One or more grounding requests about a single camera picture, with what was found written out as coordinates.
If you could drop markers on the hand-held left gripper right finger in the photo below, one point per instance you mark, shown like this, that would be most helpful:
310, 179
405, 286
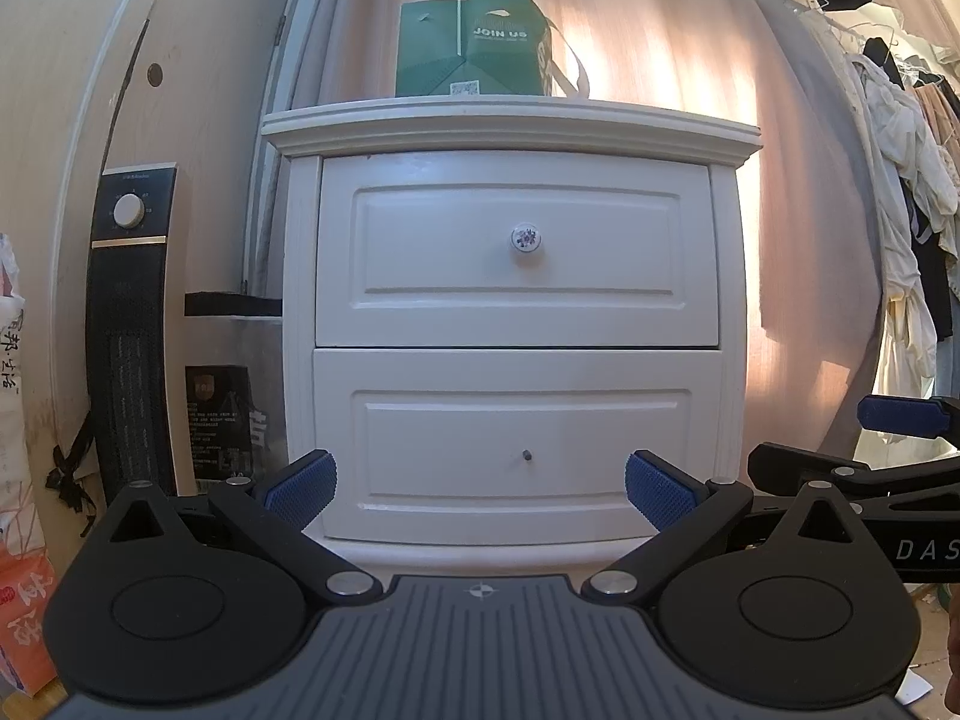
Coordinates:
660, 493

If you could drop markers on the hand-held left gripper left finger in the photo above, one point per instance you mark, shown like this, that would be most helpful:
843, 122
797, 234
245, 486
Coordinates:
304, 486

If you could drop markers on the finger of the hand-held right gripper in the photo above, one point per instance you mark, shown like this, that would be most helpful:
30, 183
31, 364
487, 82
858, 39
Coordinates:
900, 416
810, 469

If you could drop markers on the white drawer with small knob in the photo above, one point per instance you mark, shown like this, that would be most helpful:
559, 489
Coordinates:
450, 427

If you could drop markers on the white drawer with floral knob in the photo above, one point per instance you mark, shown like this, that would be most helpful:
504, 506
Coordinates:
450, 255

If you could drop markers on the floral ceramic drawer knob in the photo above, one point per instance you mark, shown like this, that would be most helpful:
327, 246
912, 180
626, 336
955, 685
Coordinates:
526, 238

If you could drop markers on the black printed packet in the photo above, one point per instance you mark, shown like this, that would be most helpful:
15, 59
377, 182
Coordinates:
217, 420

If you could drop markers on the white paper scrap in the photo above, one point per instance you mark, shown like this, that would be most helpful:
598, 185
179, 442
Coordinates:
913, 686

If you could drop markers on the black tower heater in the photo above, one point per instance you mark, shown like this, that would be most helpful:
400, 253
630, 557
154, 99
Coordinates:
127, 360

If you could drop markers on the grey curtain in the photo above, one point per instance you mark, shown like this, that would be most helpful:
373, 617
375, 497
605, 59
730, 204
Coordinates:
825, 202

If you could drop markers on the rack of hanging clothes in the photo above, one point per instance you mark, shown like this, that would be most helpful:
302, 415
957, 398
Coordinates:
907, 187

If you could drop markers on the white and orange plastic bag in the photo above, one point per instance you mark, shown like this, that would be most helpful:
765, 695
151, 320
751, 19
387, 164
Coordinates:
19, 525

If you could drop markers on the white wooden nightstand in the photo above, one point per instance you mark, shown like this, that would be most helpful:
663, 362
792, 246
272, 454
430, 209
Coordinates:
517, 131

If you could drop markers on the beige wooden door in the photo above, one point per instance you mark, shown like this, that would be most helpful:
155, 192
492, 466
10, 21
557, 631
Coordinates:
67, 127

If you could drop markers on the pink curtain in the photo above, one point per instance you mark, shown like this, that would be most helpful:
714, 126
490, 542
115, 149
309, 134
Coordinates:
660, 37

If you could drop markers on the green paper gift bag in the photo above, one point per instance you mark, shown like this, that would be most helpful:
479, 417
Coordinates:
472, 45

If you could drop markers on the white moulded frame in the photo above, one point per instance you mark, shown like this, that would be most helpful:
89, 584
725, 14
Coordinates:
300, 37

